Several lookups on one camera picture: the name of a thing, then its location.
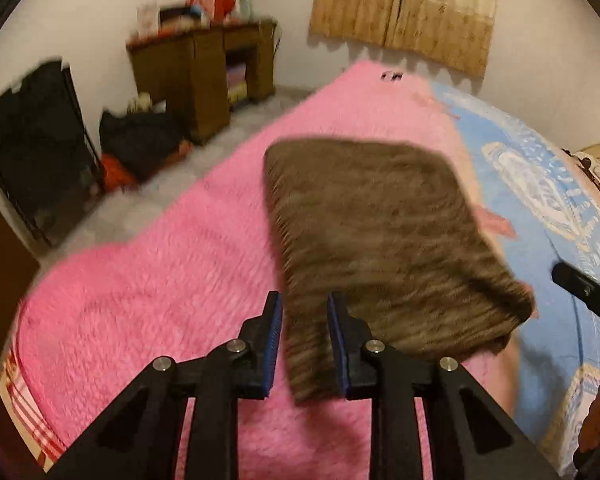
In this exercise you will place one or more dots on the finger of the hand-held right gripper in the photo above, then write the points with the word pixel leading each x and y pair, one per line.
pixel 587 292

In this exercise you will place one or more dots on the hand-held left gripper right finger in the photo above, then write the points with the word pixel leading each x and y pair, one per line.
pixel 337 350

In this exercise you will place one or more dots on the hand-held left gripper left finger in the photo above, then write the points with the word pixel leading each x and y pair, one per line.
pixel 272 350

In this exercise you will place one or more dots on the brown fuzzy garment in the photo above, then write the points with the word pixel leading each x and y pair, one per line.
pixel 380 230

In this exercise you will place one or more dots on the folded clothes in desk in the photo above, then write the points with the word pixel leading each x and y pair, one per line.
pixel 237 82

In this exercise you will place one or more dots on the pile of dark clothes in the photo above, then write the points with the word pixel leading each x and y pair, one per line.
pixel 180 21

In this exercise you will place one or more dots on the blue printed blanket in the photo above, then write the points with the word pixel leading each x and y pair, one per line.
pixel 545 220

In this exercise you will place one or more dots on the beige patterned pillow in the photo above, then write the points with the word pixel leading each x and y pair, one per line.
pixel 597 180

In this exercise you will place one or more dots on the pink fluffy blanket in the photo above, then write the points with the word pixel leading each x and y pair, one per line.
pixel 170 280

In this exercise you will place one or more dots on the orange cloth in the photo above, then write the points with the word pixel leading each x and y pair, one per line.
pixel 117 175

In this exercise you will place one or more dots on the black bag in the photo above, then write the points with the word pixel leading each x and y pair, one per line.
pixel 140 142

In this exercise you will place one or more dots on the red striped bedsheet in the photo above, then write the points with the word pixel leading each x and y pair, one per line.
pixel 30 410

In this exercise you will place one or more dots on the small black object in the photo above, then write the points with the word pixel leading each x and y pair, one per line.
pixel 391 76

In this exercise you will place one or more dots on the white crumpled cloth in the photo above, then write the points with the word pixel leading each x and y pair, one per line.
pixel 140 102

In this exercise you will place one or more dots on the dark wooden desk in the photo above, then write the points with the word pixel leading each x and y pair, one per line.
pixel 190 75

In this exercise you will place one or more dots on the black folding rack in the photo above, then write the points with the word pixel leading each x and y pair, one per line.
pixel 35 155

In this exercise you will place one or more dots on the beige patterned window curtain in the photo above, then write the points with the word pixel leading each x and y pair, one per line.
pixel 405 5

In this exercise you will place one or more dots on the white card box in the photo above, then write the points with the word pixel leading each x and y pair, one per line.
pixel 148 20

